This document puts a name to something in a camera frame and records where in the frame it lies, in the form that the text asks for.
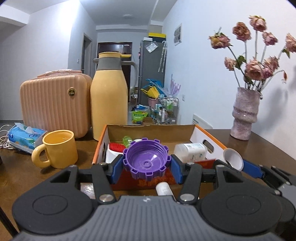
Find white plastic jar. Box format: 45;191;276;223
174;143;207;163

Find red white lint brush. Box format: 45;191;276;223
105;143;125;164

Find small white tube bottle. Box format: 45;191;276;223
156;182;176;201

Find purple gear-shaped cap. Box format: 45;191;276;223
123;138;171;181

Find red cardboard box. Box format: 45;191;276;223
92;125;226;191

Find yellow mug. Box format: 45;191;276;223
31;130;78;169

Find pink ceramic vase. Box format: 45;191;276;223
230;87;260;141

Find yellow watering can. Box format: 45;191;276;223
140;86;159;99

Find yellow thermos jug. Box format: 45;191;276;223
90;52;137;141

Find pink ribbed suitcase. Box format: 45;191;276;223
20;70;92;138

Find blue tissue pack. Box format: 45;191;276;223
8;123;48;154

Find dried pink roses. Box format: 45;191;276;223
208;15;295;93

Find grey refrigerator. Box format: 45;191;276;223
138;41;165;105

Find dark entrance door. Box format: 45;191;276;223
97;42;134;93

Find yellow box on fridge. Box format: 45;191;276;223
148;32;166;39

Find wire trolley with bottles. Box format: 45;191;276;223
151;97;179;125

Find white cables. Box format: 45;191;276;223
0;124;11;150

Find wall picture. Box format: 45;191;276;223
174;24;182;46

